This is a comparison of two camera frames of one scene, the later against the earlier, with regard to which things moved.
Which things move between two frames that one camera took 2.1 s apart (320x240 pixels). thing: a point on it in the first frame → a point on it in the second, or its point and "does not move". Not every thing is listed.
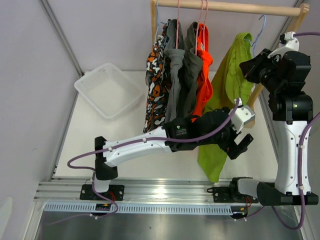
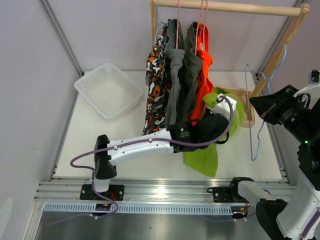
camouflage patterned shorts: (158, 80) does not move
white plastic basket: (109, 89) does not move
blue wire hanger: (258, 35) → (273, 67)
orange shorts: (204, 93) does not move
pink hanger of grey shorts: (177, 24) does not move
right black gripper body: (264, 70) → (285, 108)
